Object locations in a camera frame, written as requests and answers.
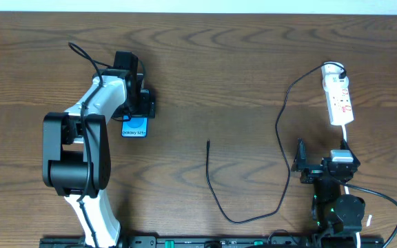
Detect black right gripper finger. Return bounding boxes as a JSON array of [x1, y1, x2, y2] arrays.
[[291, 138, 309, 172], [340, 139, 353, 155]]

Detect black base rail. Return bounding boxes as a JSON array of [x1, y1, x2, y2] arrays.
[[39, 235, 384, 248]]

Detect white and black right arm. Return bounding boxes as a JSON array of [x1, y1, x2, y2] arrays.
[[291, 138, 365, 236]]

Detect black charger cable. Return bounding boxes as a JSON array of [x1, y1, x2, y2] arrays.
[[205, 62, 348, 225]]

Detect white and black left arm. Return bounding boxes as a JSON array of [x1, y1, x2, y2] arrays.
[[42, 51, 155, 247]]

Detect white power strip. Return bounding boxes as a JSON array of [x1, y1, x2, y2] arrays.
[[321, 61, 354, 126]]

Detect white paper scrap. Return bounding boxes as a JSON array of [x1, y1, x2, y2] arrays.
[[366, 214, 373, 227]]

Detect blue Samsung Galaxy smartphone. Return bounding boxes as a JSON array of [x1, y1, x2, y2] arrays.
[[121, 116, 148, 138]]

